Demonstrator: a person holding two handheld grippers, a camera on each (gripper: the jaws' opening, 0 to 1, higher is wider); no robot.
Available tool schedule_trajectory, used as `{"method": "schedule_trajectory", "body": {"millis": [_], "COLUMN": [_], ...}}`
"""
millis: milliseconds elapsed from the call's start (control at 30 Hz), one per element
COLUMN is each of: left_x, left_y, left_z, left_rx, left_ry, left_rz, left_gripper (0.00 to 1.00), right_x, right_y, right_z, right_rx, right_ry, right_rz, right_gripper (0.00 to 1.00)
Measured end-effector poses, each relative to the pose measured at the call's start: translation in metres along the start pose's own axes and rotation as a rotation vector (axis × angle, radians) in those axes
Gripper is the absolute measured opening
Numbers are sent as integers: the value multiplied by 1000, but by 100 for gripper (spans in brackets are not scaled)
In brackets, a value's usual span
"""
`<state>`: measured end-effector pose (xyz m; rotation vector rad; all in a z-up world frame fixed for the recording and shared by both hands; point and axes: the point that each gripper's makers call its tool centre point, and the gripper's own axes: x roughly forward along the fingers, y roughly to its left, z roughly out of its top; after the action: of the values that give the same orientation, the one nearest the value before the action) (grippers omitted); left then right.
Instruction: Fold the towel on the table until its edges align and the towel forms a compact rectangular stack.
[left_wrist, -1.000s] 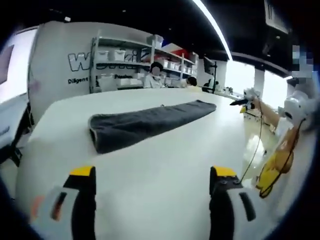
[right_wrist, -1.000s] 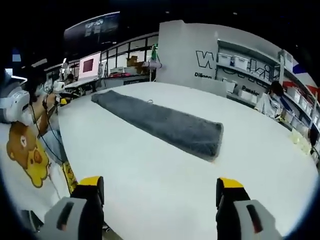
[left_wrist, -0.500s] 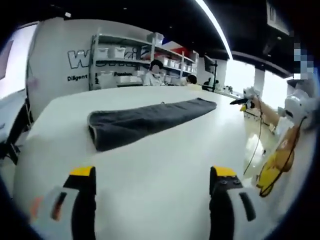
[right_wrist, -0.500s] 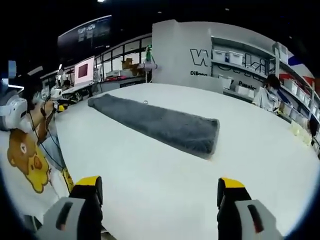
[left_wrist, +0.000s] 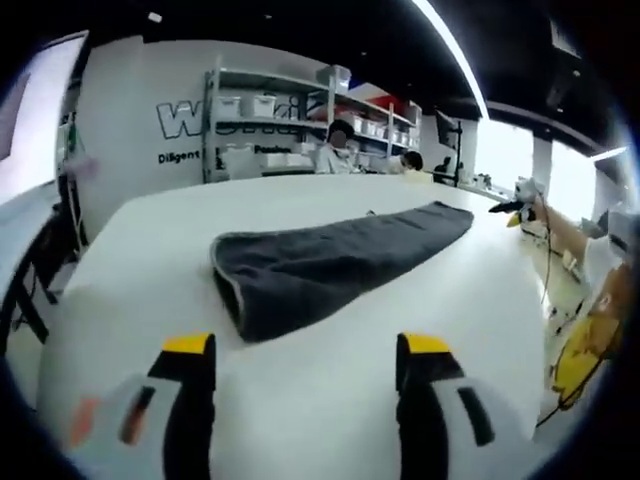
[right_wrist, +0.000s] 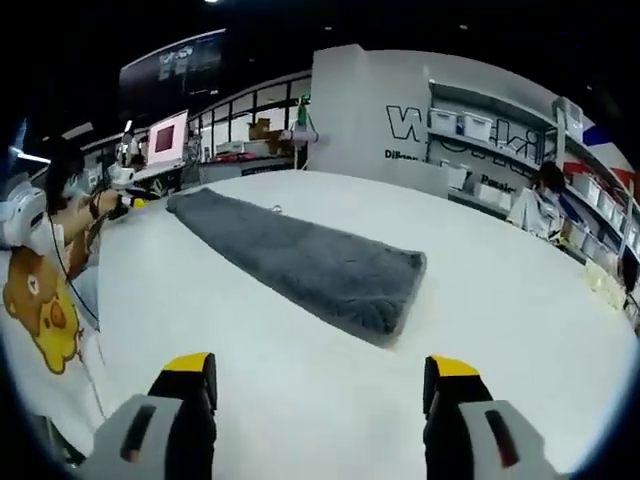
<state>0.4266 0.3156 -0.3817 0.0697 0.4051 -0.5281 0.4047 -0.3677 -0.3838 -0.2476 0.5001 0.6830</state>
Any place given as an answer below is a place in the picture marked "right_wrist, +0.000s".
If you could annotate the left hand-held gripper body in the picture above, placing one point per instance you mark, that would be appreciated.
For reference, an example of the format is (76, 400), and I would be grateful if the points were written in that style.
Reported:
(121, 176)

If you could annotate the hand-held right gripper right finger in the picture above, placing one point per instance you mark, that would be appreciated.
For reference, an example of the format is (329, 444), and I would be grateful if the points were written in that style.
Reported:
(480, 430)

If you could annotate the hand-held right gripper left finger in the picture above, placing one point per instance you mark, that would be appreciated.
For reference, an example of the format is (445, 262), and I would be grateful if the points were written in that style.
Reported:
(150, 430)

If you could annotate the grey towel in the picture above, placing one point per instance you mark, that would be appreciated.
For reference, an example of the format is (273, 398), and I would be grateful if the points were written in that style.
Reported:
(310, 265)

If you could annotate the monitor with purple window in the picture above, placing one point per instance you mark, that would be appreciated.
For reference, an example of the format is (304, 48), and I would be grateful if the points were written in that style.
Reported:
(167, 137)

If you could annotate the person's head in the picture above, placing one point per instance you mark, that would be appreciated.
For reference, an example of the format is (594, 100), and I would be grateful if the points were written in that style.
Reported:
(57, 165)

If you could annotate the white chest device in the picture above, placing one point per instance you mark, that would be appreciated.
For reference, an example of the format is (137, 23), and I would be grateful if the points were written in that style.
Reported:
(20, 215)

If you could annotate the dark hanging display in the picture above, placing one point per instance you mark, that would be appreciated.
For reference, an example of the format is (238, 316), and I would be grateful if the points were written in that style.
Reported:
(170, 65)

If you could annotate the brown cardboard box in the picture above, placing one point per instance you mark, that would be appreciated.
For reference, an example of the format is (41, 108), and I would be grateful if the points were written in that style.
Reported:
(260, 131)

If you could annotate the white bear print shirt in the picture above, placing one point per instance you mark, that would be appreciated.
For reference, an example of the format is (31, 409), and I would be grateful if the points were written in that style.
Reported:
(30, 360)

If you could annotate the white table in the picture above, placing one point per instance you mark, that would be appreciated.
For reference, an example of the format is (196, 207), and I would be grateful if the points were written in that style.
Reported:
(325, 400)

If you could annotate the pale paper roll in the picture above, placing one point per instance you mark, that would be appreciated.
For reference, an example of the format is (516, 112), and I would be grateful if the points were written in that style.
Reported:
(300, 136)

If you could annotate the green hanging item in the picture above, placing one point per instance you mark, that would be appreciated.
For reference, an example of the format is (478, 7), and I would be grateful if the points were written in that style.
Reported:
(303, 112)

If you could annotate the pale yellow bundle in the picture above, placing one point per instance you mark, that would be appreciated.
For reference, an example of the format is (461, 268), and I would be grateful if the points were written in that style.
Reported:
(605, 285)

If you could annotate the white lettered partition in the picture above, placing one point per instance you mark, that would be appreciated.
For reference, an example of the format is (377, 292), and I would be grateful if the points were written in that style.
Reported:
(350, 110)

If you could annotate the row of white storage bins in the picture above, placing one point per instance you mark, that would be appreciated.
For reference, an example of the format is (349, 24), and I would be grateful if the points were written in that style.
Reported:
(472, 125)

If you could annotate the grey metal shelf unit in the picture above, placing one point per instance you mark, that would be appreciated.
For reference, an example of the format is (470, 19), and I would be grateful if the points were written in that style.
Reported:
(560, 130)

